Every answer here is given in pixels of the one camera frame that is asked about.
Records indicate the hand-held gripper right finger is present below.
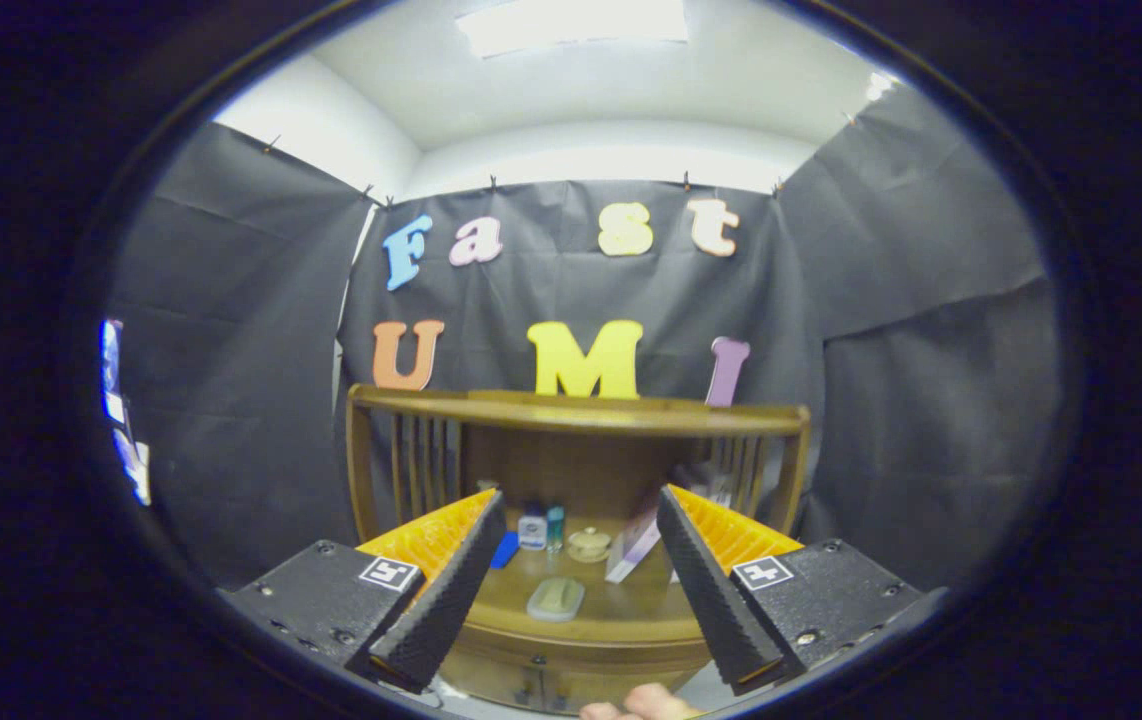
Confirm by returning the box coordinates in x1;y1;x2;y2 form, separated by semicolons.
656;484;924;698

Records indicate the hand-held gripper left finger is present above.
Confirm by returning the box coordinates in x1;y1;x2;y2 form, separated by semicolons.
219;488;509;694

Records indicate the wooden drawer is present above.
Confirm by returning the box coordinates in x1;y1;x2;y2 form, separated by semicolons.
461;628;722;681

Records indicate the wooden countertop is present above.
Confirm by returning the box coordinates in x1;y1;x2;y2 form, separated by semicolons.
471;535;712;646

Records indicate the wooden cabinet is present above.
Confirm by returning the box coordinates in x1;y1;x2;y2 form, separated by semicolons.
346;383;812;716

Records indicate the purple white book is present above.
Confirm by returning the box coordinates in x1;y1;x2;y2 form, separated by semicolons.
605;505;662;584

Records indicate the beige lidded tea cup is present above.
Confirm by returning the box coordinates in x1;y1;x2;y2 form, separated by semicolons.
567;527;613;564

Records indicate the black backdrop cloth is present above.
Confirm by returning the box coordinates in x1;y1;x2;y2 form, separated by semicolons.
101;85;1067;591

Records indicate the ceiling light panel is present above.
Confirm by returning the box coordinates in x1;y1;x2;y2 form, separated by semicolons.
456;0;690;59

